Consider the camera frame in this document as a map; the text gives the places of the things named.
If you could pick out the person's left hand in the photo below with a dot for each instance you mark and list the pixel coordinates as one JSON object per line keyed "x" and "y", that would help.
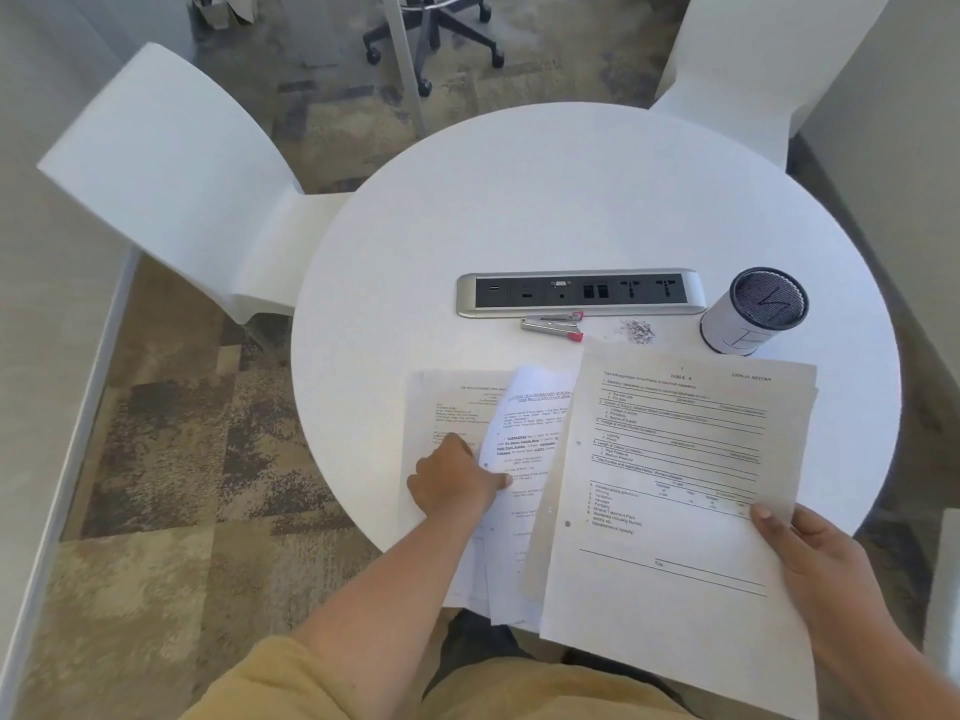
{"x": 454, "y": 479}

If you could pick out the person's left shoe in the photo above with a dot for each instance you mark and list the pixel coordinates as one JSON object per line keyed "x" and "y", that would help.
{"x": 480, "y": 641}

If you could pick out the black swivel office chair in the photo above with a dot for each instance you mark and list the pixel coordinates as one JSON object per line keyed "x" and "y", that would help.
{"x": 431, "y": 37}

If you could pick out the silver stapler with pink ends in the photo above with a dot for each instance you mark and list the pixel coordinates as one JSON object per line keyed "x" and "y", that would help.
{"x": 551, "y": 326}

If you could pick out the silver table power socket strip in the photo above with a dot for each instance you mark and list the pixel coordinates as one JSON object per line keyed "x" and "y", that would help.
{"x": 577, "y": 292}

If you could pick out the person's right hand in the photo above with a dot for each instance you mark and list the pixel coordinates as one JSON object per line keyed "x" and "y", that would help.
{"x": 832, "y": 584}

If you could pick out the person's right shoe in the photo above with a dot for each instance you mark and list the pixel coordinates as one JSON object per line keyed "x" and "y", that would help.
{"x": 600, "y": 663}

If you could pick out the white plastic chair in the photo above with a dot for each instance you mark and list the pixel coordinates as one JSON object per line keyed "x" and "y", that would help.
{"x": 750, "y": 59}
{"x": 945, "y": 592}
{"x": 172, "y": 164}

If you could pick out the person's shoe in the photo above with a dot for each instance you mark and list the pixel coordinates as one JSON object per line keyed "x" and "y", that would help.
{"x": 480, "y": 641}
{"x": 600, "y": 663}

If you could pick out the white wrapped mesh pen holder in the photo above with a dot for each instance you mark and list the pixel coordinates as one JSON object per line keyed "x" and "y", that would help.
{"x": 735, "y": 329}

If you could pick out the small cardboard box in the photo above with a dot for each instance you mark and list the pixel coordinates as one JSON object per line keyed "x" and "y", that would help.
{"x": 225, "y": 11}

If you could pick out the long white table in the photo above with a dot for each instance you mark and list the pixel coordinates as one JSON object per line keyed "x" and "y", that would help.
{"x": 405, "y": 67}

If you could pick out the printed paper stack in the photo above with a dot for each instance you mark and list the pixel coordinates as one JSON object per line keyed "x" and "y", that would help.
{"x": 675, "y": 479}
{"x": 442, "y": 412}

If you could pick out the person's left forearm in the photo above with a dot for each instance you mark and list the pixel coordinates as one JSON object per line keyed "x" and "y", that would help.
{"x": 390, "y": 592}

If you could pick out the person's yellow shirt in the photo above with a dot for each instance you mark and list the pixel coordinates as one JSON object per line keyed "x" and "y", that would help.
{"x": 262, "y": 689}

